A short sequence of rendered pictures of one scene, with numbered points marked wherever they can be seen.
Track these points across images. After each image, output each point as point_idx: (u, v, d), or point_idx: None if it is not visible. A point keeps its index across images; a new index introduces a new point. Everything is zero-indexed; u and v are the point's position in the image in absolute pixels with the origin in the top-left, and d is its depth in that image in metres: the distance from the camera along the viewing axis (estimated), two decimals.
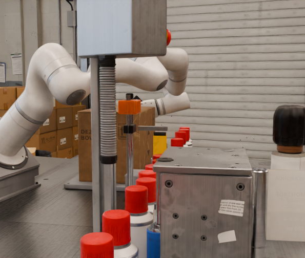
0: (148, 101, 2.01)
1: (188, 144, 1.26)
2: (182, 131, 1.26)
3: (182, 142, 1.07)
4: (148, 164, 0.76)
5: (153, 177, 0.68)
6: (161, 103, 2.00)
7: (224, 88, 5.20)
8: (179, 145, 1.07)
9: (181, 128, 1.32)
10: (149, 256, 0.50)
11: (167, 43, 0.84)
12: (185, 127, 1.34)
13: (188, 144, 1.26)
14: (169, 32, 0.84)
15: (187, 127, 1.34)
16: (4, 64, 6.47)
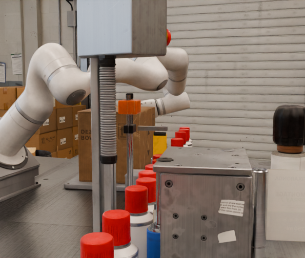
0: (148, 101, 2.01)
1: (188, 144, 1.26)
2: (182, 131, 1.26)
3: (182, 142, 1.07)
4: (148, 164, 0.76)
5: (153, 177, 0.68)
6: (161, 103, 2.00)
7: (224, 88, 5.20)
8: (179, 145, 1.07)
9: (181, 128, 1.32)
10: (149, 256, 0.50)
11: (167, 43, 0.84)
12: (185, 127, 1.34)
13: (188, 144, 1.26)
14: (169, 32, 0.84)
15: (187, 127, 1.34)
16: (4, 64, 6.47)
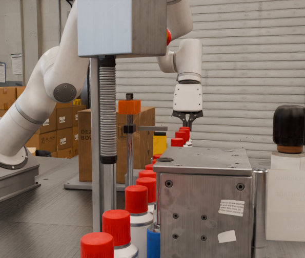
0: None
1: (188, 144, 1.26)
2: (182, 131, 1.26)
3: (182, 142, 1.07)
4: (148, 164, 0.76)
5: (153, 177, 0.68)
6: None
7: (224, 88, 5.20)
8: (179, 145, 1.07)
9: (181, 128, 1.32)
10: (149, 256, 0.50)
11: (167, 43, 0.84)
12: (185, 127, 1.34)
13: (188, 144, 1.26)
14: (169, 32, 0.84)
15: (187, 127, 1.34)
16: (4, 64, 6.47)
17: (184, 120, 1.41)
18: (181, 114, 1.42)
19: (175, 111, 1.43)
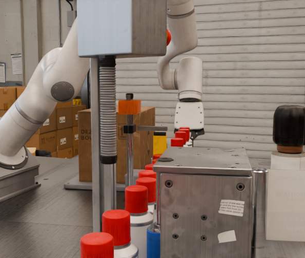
0: None
1: (188, 144, 1.26)
2: (182, 131, 1.26)
3: (182, 142, 1.07)
4: (148, 164, 0.76)
5: (153, 177, 0.68)
6: None
7: (224, 88, 5.20)
8: (179, 145, 1.07)
9: (181, 128, 1.32)
10: (149, 256, 0.50)
11: (167, 43, 0.84)
12: (185, 127, 1.34)
13: (188, 144, 1.26)
14: (169, 32, 0.84)
15: (187, 127, 1.34)
16: (4, 64, 6.47)
17: None
18: None
19: (176, 129, 1.44)
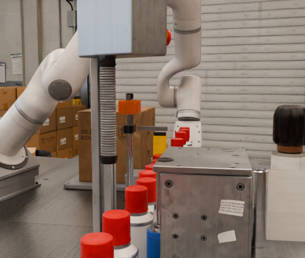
0: None
1: (188, 144, 1.26)
2: (182, 131, 1.26)
3: (182, 142, 1.07)
4: (148, 164, 0.76)
5: (153, 177, 0.68)
6: None
7: (224, 88, 5.20)
8: (179, 145, 1.07)
9: (181, 128, 1.32)
10: (149, 256, 0.50)
11: (167, 43, 0.84)
12: (185, 127, 1.34)
13: (188, 144, 1.26)
14: (169, 32, 0.84)
15: (187, 127, 1.34)
16: (4, 64, 6.47)
17: None
18: None
19: None
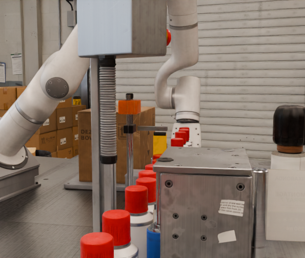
0: None
1: (188, 145, 1.26)
2: (182, 131, 1.26)
3: (182, 142, 1.07)
4: (148, 164, 0.76)
5: (153, 177, 0.68)
6: None
7: (224, 88, 5.20)
8: (179, 145, 1.07)
9: (180, 129, 1.31)
10: (149, 256, 0.50)
11: (167, 43, 0.84)
12: (184, 127, 1.33)
13: (188, 144, 1.26)
14: (169, 32, 0.84)
15: (186, 127, 1.33)
16: (4, 64, 6.47)
17: None
18: None
19: None
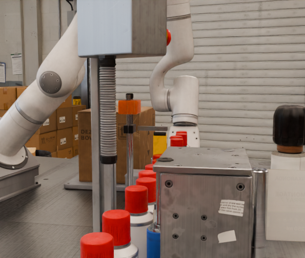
0: None
1: None
2: (179, 135, 1.16)
3: (182, 142, 1.07)
4: (148, 164, 0.76)
5: (153, 177, 0.68)
6: None
7: (224, 88, 5.20)
8: (179, 145, 1.06)
9: (177, 133, 1.22)
10: (149, 256, 0.50)
11: (167, 43, 0.84)
12: (182, 131, 1.23)
13: None
14: (169, 32, 0.84)
15: (184, 131, 1.23)
16: (4, 64, 6.47)
17: None
18: None
19: None
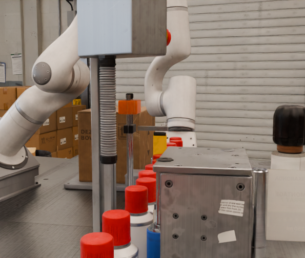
0: None
1: None
2: (175, 143, 1.03)
3: None
4: (148, 164, 0.76)
5: (153, 177, 0.68)
6: None
7: (224, 88, 5.20)
8: None
9: (170, 139, 1.09)
10: (149, 256, 0.50)
11: (167, 43, 0.84)
12: (176, 137, 1.11)
13: None
14: (169, 32, 0.84)
15: (179, 137, 1.10)
16: (4, 64, 6.47)
17: None
18: None
19: None
